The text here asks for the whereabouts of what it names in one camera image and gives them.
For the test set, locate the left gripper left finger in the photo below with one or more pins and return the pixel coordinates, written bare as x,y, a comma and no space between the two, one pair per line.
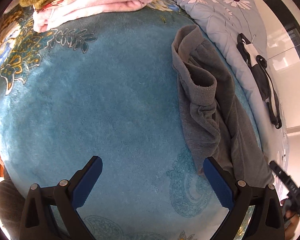
51,212

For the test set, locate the teal floral bed blanket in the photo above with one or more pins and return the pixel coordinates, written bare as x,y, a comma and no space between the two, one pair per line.
103,85

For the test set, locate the white glossy wardrobe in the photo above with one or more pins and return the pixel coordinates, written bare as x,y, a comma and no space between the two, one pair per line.
282,21

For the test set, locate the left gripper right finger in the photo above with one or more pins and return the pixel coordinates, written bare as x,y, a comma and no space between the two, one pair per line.
237,196

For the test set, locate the light blue floral quilt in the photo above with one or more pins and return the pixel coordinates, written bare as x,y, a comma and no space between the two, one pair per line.
222,21

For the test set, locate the pink folded blanket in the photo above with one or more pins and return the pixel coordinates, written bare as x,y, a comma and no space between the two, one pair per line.
61,11

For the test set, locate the black and white jacket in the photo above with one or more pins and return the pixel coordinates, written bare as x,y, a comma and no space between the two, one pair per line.
258,67

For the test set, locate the grey sweatpants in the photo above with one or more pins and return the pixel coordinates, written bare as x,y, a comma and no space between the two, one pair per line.
214,122

